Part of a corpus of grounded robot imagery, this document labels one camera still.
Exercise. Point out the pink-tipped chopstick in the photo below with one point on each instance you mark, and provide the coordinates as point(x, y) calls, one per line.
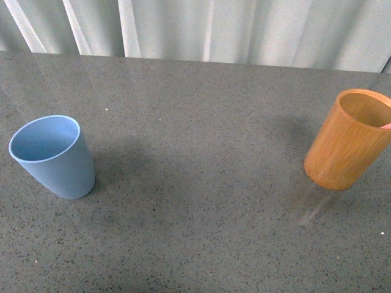
point(388, 126)

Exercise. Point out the blue plastic cup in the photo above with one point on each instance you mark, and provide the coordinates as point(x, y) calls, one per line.
point(54, 151)

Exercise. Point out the wooden cylindrical chopstick holder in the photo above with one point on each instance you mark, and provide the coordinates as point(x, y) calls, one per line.
point(350, 139)

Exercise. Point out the white pleated curtain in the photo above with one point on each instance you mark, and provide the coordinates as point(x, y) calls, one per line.
point(337, 35)

